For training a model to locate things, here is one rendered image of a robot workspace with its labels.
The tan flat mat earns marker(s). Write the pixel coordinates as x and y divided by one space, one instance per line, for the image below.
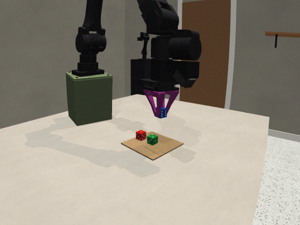
164 146

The red die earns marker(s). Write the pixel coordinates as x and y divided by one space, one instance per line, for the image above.
140 135

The blue die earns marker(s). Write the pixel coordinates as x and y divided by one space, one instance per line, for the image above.
163 113

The green die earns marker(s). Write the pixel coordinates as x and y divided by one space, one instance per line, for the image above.
152 139

